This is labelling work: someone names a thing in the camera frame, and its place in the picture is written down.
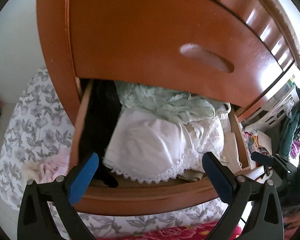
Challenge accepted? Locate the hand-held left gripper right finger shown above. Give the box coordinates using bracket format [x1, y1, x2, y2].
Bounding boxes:
[202, 152, 283, 240]

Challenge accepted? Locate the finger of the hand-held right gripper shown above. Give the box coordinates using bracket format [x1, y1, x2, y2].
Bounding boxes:
[251, 151, 276, 167]

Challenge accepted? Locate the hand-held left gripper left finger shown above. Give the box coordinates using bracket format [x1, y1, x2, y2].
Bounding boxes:
[17, 152, 100, 240]

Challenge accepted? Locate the pink garment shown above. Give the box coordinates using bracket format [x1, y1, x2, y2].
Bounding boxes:
[39, 147, 73, 183]

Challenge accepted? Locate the cream garment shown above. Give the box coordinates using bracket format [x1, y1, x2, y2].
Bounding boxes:
[177, 102, 243, 181]

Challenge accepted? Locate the cream cloth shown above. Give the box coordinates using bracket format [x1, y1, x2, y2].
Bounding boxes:
[22, 162, 43, 181]

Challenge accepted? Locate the black garment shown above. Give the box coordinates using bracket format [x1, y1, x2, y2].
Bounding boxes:
[79, 79, 123, 188]

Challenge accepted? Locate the white lace-trimmed garment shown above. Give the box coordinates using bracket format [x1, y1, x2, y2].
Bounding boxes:
[102, 107, 224, 183]

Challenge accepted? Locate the mint green lace garment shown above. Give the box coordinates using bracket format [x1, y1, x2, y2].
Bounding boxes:
[115, 80, 217, 124]

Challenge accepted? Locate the pile of colourful small things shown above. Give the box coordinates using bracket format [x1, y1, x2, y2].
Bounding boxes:
[242, 127, 273, 156]

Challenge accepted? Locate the teal hanging garment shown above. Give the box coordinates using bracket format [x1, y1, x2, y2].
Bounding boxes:
[277, 85, 300, 158]

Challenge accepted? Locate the white plastic basket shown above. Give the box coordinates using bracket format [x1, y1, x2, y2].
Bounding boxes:
[242, 85, 298, 130]

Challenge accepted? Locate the grey floral white blanket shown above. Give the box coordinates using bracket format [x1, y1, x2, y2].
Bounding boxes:
[0, 67, 230, 233]

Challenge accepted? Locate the red floral blanket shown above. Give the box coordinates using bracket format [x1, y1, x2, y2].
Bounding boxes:
[120, 221, 243, 240]

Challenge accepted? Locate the wooden nightstand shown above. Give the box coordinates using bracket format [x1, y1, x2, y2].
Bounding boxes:
[36, 0, 300, 170]

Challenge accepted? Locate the wooden drawer with long handle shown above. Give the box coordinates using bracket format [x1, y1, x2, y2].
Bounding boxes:
[65, 0, 297, 107]

